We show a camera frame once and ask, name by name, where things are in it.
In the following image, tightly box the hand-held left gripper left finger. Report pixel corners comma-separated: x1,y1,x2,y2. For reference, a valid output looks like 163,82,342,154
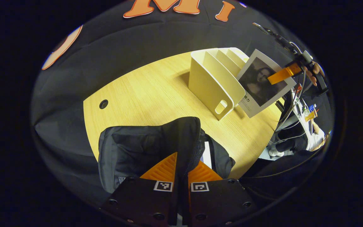
100,152,179,227

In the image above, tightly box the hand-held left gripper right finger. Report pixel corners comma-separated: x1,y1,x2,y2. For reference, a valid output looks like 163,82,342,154
187,160,260,227

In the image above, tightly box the grey portrait cover book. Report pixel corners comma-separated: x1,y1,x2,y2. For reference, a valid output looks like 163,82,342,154
237,49,297,119

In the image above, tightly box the blue cover book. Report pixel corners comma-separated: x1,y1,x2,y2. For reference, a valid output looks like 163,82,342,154
200,141,213,170

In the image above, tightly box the black schoolbag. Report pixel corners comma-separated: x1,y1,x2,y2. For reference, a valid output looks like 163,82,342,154
98,117,236,194

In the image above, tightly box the cream plastic bookshelf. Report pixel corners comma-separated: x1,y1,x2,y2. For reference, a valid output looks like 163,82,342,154
188,47,250,121

